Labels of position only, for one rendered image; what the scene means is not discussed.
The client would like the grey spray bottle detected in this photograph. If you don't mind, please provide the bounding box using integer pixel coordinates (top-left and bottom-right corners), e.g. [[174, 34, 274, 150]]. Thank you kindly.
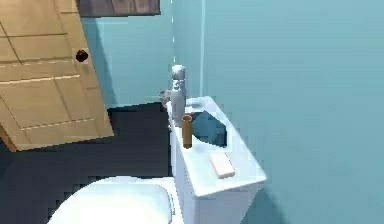
[[170, 64, 187, 128]]

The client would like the brown cardboard tube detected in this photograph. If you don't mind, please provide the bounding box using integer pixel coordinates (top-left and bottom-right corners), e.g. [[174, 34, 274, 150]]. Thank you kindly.
[[181, 114, 194, 150]]

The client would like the white toilet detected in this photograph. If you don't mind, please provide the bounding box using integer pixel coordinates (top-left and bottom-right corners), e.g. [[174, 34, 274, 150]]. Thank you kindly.
[[46, 95, 268, 224]]

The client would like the pale pink soap bar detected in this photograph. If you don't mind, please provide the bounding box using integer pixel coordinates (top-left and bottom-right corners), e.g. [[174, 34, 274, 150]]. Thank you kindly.
[[209, 151, 236, 180]]

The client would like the black round door knob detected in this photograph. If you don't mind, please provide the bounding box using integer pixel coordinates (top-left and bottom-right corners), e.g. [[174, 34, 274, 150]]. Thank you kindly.
[[75, 49, 90, 64]]

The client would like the light wooden room door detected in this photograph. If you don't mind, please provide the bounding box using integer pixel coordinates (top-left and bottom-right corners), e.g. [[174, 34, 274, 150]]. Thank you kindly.
[[0, 0, 115, 153]]

